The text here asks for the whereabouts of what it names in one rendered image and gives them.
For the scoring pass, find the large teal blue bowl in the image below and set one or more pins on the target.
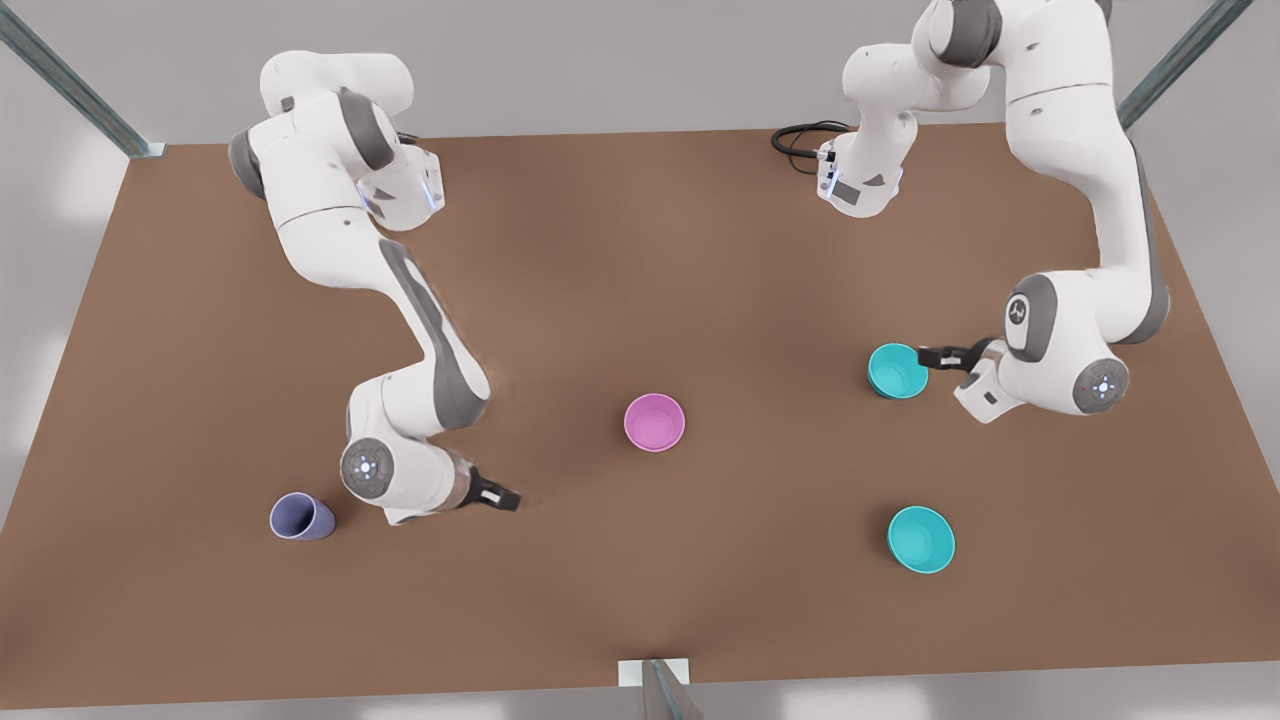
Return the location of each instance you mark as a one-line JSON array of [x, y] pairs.
[[921, 539]]

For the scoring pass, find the purple cup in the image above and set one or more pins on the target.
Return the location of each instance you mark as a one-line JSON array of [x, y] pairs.
[[298, 517]]

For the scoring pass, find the silver frame post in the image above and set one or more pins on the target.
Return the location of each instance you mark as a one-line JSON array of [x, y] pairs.
[[1180, 60], [660, 690], [70, 80]]

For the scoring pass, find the pink bowl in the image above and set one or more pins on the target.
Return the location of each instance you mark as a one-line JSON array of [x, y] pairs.
[[654, 422]]

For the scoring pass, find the small teal blue bowl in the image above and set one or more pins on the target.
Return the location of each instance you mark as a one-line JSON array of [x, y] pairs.
[[895, 371]]

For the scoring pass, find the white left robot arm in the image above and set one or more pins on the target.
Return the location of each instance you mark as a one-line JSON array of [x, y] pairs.
[[1075, 150]]

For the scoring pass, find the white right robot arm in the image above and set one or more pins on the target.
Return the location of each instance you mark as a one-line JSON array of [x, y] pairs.
[[330, 215]]

